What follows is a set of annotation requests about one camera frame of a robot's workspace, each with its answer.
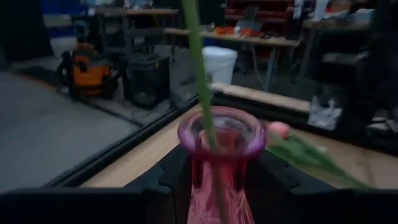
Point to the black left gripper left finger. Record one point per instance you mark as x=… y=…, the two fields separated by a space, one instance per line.
x=140 y=205

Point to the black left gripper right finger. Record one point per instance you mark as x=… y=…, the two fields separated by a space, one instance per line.
x=295 y=205

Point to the pink ribbed glass vase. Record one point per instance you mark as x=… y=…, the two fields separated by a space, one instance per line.
x=224 y=199

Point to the pink artificial tulip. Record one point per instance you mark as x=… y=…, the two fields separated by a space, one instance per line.
x=199 y=68
x=280 y=129

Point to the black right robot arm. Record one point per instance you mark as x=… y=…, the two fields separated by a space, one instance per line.
x=382 y=62

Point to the black storage box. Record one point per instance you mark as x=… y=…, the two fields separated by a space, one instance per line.
x=146 y=77

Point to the orange shop vacuum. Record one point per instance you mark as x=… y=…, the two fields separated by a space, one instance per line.
x=90 y=74

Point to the white plastic bucket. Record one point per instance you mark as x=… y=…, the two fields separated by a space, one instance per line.
x=220 y=65

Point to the wooden work table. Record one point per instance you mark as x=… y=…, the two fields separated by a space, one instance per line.
x=273 y=41

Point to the wooden top table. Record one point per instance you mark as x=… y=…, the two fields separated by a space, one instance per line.
x=140 y=12

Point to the red storage rack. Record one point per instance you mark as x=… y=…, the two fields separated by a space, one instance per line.
x=264 y=12

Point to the black aluminium table frame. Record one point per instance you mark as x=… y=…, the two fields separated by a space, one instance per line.
x=124 y=147

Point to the white base bracket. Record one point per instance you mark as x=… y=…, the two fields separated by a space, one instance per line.
x=325 y=113

